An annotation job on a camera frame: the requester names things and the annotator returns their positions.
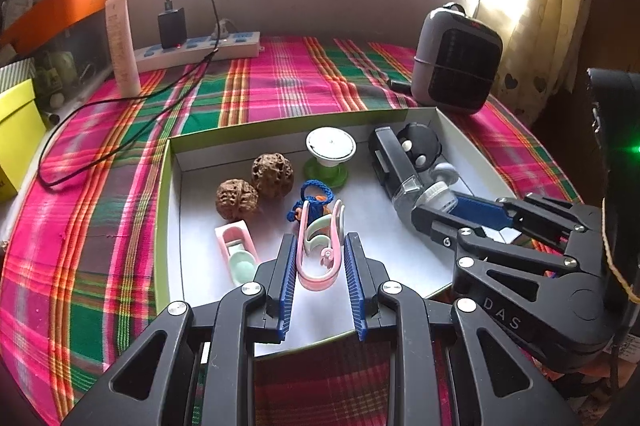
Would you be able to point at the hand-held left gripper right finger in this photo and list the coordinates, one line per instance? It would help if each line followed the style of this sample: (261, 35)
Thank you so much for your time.
(356, 296)

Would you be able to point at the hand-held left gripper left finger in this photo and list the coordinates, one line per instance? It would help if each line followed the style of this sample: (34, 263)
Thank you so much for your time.
(287, 296)

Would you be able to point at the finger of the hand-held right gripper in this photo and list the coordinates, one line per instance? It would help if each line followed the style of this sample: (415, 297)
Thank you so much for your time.
(430, 218)
(475, 208)

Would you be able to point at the small white grey bottle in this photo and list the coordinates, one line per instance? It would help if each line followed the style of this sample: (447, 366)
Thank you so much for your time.
(440, 191)

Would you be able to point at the black rectangular flashlight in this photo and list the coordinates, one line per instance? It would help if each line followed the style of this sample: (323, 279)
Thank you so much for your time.
(392, 161)

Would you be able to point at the black round case silver studs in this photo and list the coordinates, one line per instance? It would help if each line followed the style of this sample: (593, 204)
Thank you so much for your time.
(422, 138)

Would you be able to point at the smooth-ridged brown walnut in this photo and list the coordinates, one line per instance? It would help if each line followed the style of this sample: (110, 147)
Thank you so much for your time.
(237, 200)

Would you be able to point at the knobbly brown walnut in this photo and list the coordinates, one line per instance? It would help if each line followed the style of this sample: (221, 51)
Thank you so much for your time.
(272, 174)

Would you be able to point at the green spool white cap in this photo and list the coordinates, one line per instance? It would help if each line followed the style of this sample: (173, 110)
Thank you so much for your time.
(330, 143)

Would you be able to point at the green white cardboard box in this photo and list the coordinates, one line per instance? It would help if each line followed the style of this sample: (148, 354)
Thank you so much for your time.
(200, 206)

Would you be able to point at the yellow twine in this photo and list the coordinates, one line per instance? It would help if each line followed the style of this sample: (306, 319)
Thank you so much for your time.
(612, 266)

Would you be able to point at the grey space heater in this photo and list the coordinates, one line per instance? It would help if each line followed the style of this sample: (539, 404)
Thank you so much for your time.
(455, 61)

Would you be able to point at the cream heart print curtain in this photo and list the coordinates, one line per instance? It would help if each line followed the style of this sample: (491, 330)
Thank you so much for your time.
(545, 6)

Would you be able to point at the pink green plaid tablecloth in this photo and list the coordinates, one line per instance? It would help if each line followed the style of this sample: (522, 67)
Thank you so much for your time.
(125, 216)

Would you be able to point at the white blue power strip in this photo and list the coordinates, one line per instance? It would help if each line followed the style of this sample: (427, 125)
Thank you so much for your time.
(200, 48)

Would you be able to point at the white plug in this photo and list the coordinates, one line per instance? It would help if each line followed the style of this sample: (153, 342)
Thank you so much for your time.
(226, 30)

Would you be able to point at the black charger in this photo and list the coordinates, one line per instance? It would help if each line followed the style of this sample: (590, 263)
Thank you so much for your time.
(171, 28)

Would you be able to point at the cream cosmetic tube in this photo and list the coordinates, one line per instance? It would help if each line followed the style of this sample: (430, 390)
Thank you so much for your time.
(122, 51)

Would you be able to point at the yellow cardboard box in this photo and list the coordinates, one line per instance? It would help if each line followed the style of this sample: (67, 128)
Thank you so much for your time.
(15, 131)

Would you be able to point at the dark glass tank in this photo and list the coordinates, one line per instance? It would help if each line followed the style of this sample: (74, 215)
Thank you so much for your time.
(70, 61)

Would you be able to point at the striped box lid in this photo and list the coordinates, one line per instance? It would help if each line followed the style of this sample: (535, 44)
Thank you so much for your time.
(15, 73)

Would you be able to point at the orange box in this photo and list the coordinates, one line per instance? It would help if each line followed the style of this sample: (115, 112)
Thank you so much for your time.
(55, 3)

